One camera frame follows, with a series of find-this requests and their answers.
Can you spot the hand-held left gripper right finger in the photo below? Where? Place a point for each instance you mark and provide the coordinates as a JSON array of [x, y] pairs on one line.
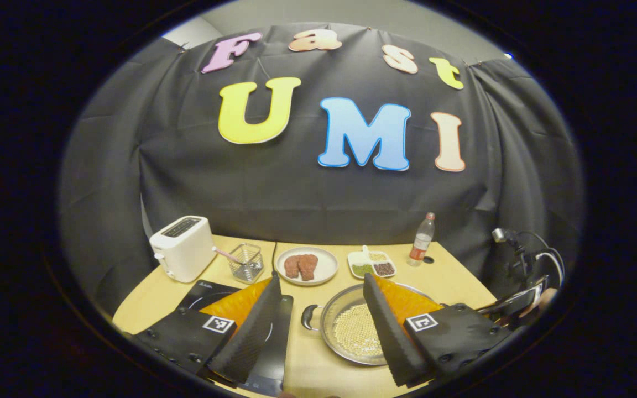
[[390, 331]]

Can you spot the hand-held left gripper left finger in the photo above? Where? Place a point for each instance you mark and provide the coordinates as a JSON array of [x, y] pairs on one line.
[[252, 337]]

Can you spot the black induction cooktop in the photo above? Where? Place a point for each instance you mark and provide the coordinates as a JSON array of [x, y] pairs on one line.
[[277, 354]]

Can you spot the stainless steel pot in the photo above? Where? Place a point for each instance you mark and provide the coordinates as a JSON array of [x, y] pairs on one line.
[[346, 309]]

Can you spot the pile of yellow soybeans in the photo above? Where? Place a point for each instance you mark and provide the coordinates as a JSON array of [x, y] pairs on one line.
[[357, 331]]

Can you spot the dark red beans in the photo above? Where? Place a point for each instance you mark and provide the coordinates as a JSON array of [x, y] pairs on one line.
[[384, 269]]

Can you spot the green mung beans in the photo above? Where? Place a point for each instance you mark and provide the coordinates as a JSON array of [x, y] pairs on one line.
[[362, 270]]

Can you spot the clear square holder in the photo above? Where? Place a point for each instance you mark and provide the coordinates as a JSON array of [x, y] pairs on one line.
[[246, 265]]

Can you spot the small heap yellow beans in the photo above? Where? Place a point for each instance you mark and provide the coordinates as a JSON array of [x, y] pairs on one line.
[[377, 256]]

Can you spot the white divided dish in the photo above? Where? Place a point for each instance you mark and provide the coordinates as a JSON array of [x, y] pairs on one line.
[[360, 258]]

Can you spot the brown meat slice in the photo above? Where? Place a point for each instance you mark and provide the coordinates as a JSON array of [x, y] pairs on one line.
[[308, 267], [292, 267]]

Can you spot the pink striped straw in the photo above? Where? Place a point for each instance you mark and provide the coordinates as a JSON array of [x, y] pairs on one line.
[[224, 254]]

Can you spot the clear plastic water bottle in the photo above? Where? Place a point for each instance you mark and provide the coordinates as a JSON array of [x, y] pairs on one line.
[[422, 246]]

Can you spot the round white plate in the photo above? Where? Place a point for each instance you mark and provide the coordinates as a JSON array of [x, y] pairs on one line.
[[327, 265]]

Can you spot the white toaster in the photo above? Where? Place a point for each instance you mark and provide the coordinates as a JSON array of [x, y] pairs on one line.
[[186, 254]]

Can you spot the black backdrop cloth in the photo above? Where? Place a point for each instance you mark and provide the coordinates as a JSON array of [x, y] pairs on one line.
[[296, 193]]

